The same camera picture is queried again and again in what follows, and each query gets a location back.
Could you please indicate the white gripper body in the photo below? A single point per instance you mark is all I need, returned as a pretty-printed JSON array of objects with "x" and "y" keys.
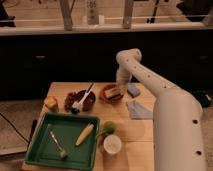
[{"x": 123, "y": 78}]

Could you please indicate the yellow corn cob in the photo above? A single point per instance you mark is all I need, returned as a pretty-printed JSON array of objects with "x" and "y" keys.
[{"x": 85, "y": 132}]

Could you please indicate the red bowl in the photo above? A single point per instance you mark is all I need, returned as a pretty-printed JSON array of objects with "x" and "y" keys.
[{"x": 112, "y": 100}]

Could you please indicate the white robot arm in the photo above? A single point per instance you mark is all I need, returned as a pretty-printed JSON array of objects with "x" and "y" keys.
[{"x": 177, "y": 134}]

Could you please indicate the white cup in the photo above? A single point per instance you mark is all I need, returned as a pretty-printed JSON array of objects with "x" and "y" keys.
[{"x": 112, "y": 144}]

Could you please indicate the dark brown bowl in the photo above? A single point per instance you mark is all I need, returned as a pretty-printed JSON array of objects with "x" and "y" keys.
[{"x": 89, "y": 101}]

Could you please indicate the metal fork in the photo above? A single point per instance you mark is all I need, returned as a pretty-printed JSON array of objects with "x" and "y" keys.
[{"x": 62, "y": 151}]

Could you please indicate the tan eraser block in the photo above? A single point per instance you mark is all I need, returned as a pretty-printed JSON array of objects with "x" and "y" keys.
[{"x": 112, "y": 93}]

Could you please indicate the black device on floor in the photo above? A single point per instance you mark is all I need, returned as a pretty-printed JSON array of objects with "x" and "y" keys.
[{"x": 204, "y": 99}]

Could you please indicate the brown grape cluster toy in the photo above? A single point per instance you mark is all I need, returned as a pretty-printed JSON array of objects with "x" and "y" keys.
[{"x": 69, "y": 100}]

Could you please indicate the green plastic tray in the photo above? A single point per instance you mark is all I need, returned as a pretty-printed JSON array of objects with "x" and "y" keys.
[{"x": 67, "y": 128}]

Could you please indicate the blue sponge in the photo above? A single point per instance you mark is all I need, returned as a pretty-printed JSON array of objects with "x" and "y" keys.
[{"x": 133, "y": 90}]

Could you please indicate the light blue cloth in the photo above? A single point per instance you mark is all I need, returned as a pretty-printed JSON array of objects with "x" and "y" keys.
[{"x": 138, "y": 111}]

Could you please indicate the green pear toy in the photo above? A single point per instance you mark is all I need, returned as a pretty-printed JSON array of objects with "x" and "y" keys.
[{"x": 108, "y": 128}]

